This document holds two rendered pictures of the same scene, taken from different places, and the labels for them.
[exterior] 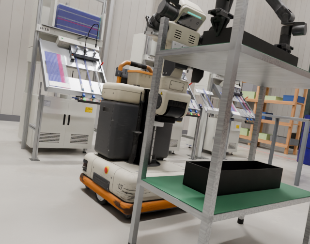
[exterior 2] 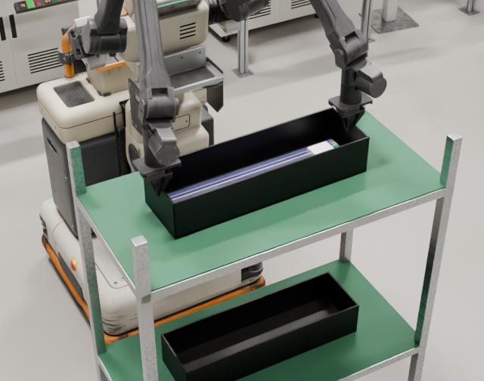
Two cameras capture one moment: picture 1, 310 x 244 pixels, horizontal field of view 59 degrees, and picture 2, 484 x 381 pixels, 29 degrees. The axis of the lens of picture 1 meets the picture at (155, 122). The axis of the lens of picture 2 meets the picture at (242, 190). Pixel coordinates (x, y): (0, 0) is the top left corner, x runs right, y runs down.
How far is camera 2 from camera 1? 1.98 m
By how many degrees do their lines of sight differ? 35
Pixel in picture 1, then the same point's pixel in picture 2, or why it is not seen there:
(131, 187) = (109, 317)
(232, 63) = (141, 318)
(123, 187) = not seen: hidden behind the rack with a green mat
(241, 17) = (139, 270)
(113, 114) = (64, 167)
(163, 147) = not seen: hidden behind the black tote
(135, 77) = (97, 79)
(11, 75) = not seen: outside the picture
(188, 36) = (176, 30)
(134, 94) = (98, 122)
